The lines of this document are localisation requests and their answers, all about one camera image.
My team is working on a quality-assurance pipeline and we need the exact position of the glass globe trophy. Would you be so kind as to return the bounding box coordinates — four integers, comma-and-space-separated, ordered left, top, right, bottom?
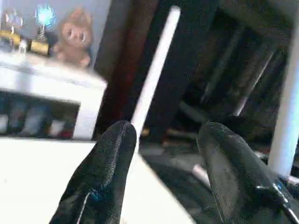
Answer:
0, 7, 24, 47

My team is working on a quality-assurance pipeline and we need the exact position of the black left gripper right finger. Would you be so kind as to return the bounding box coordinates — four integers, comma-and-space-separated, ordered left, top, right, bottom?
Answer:
197, 121, 299, 224

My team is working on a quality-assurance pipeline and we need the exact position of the black work mat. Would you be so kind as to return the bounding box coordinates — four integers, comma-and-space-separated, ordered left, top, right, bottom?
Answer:
139, 143, 225, 224

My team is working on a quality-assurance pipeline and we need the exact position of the white plastic table top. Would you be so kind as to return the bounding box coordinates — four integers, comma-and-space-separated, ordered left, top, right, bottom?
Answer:
0, 137, 195, 224

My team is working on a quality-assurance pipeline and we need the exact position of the brown plush toy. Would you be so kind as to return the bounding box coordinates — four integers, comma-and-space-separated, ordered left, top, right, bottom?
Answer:
52, 8, 94, 69

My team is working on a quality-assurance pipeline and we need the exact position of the white glass-door cabinet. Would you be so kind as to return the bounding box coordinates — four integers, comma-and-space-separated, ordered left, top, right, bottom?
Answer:
0, 53, 108, 141

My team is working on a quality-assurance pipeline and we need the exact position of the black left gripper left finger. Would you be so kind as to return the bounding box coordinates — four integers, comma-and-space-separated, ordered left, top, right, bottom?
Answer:
48, 119, 138, 224

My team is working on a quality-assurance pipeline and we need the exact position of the blue crystal trophy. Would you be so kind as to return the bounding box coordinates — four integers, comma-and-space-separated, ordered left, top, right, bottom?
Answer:
29, 4, 58, 56

